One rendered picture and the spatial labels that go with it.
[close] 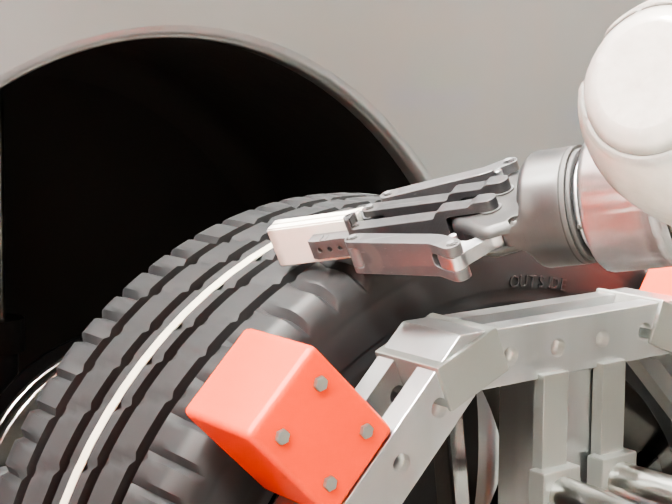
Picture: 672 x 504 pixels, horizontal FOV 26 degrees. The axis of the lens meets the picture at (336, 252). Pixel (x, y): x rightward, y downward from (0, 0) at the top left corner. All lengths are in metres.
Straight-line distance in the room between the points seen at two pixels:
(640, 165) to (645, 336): 0.43
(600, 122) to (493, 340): 0.32
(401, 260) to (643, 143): 0.31
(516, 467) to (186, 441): 0.25
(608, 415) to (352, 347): 0.19
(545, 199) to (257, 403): 0.21
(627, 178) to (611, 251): 0.21
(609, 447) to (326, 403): 0.26
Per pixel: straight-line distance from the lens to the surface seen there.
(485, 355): 0.96
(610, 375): 1.05
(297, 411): 0.87
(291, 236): 1.01
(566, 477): 1.02
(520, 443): 1.05
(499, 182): 0.95
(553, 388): 1.01
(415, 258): 0.93
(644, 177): 0.67
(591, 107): 0.68
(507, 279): 1.09
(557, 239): 0.90
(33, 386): 1.44
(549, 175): 0.90
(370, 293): 1.00
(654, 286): 1.17
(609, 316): 1.05
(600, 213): 0.88
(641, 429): 1.27
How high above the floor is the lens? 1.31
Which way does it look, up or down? 8 degrees down
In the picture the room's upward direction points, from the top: straight up
